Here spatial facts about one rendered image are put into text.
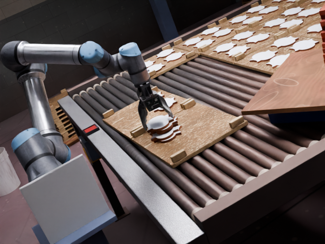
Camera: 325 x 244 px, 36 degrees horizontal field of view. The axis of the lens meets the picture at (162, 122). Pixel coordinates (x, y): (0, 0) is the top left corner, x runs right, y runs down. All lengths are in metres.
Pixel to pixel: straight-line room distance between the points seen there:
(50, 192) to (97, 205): 0.18
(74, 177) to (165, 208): 0.35
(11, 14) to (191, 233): 5.99
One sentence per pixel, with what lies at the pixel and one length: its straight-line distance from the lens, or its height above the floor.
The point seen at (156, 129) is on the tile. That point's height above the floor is 0.99.
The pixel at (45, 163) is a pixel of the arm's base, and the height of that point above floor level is 1.12.
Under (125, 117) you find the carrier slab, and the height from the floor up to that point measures 0.94.
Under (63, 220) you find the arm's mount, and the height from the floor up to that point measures 0.93.
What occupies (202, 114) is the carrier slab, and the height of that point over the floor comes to 0.94.
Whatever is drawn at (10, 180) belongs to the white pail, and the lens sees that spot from 4.81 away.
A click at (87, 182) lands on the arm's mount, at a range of 1.78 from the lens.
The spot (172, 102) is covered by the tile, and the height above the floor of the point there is 0.95.
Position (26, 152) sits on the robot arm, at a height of 1.17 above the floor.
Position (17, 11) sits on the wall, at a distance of 7.21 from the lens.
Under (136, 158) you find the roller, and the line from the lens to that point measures 2.02.
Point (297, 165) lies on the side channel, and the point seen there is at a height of 0.95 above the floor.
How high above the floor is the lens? 1.74
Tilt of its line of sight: 21 degrees down
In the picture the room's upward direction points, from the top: 22 degrees counter-clockwise
